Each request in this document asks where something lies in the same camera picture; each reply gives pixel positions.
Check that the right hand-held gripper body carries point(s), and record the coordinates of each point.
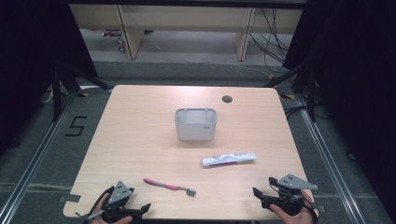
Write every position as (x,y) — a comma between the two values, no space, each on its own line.
(292,186)

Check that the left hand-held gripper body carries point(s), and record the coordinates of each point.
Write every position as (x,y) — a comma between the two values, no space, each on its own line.
(119,193)

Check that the pink toothbrush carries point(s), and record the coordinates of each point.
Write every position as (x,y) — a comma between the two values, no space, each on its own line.
(168,186)

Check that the white toothpaste tube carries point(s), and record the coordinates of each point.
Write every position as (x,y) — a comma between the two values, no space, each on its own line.
(229,159)

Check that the grey plastic holder box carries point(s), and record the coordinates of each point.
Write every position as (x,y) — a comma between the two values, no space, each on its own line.
(195,127)

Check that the person's left hand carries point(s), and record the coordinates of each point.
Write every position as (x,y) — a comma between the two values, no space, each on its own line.
(99,214)

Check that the person's right hand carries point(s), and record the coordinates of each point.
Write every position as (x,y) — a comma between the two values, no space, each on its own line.
(292,217)

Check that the black metal stand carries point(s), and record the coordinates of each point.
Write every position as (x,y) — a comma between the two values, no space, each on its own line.
(57,93)
(309,93)

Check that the light wooden desk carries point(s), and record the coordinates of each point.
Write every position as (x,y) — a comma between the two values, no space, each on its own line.
(186,18)

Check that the metal floor rail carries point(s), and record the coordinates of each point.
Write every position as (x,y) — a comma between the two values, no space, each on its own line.
(330,161)
(34,161)

